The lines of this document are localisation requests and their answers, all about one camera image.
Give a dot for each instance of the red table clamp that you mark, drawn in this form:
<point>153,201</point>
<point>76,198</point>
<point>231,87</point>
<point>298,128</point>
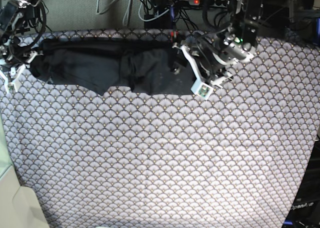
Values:
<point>174,36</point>

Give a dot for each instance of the fan patterned tablecloth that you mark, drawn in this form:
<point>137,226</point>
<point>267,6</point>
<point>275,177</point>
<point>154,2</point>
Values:
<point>133,160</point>

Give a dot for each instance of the black OpenArm case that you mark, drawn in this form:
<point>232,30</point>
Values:
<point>305,210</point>

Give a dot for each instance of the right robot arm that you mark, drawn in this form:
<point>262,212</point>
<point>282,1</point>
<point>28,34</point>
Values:
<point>14,16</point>

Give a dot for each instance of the dark navy T-shirt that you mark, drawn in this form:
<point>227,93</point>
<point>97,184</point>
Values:
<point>143,66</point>

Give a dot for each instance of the beige cabinet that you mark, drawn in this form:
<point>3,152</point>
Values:
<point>19,205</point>

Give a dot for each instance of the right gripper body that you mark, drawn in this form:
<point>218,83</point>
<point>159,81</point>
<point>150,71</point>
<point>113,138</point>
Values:
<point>13,58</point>

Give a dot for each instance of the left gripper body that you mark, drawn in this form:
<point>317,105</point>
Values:
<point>203,53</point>

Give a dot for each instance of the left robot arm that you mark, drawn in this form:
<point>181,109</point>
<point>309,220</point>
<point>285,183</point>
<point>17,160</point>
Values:
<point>225,44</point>

